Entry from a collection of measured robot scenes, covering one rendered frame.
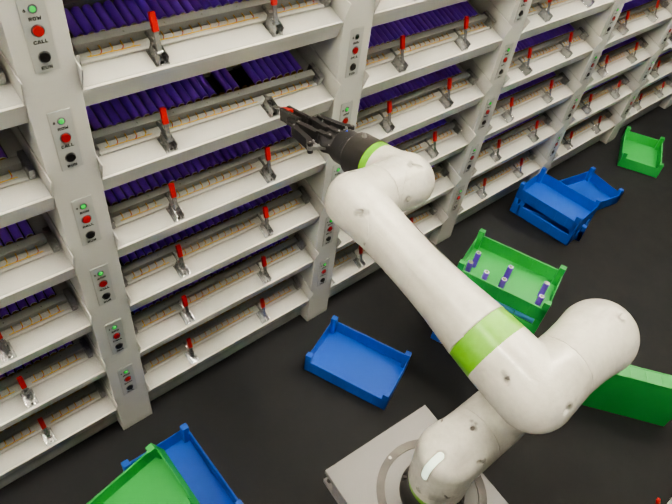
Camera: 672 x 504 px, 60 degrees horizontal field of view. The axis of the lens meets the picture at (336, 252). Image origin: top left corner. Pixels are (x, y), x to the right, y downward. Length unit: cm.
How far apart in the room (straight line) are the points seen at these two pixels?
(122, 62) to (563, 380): 92
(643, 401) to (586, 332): 125
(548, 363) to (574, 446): 122
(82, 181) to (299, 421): 104
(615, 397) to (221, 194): 143
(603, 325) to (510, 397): 19
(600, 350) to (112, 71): 94
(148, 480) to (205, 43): 113
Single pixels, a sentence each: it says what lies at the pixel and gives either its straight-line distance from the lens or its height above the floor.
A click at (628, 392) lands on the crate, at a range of 215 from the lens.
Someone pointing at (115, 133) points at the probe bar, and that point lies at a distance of 128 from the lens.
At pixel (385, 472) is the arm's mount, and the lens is 147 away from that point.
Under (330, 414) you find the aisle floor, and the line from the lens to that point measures 192.
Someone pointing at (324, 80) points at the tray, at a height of 94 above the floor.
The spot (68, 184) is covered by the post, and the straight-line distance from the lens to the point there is 122.
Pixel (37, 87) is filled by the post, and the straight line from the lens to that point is 110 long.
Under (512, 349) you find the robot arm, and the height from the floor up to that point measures 101.
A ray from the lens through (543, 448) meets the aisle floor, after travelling 206.
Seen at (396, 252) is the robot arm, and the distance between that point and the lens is 95.
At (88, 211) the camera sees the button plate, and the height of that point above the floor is 85.
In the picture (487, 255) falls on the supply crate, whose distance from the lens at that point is 204.
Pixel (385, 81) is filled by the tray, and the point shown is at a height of 90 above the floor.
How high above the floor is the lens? 167
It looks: 45 degrees down
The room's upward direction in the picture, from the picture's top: 9 degrees clockwise
